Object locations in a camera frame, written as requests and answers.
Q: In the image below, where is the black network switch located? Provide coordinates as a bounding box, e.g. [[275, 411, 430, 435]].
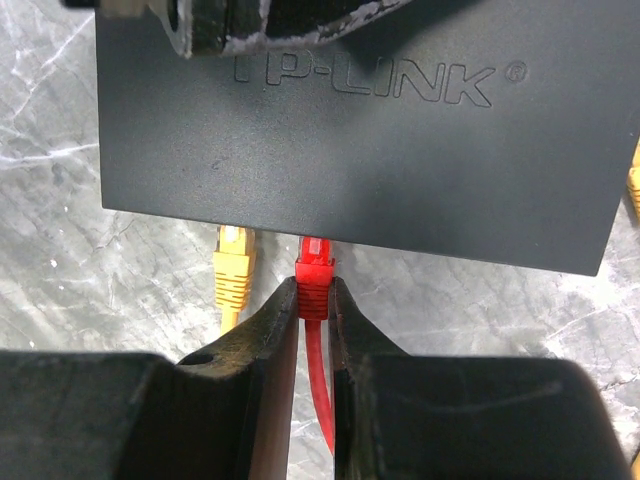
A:
[[96, 1, 639, 275]]

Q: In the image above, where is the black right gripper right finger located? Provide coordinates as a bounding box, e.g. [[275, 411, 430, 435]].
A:
[[329, 279, 631, 479]]

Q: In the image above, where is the red ethernet cable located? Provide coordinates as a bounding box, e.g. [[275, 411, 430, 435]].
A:
[[293, 235, 336, 457]]

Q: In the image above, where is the yellow ethernet cable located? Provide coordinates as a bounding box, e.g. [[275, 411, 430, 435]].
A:
[[211, 139, 640, 337]]

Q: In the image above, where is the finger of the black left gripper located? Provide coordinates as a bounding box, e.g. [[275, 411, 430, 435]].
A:
[[99, 0, 407, 58]]

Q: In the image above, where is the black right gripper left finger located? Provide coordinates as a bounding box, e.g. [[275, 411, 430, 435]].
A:
[[1, 279, 299, 479]]

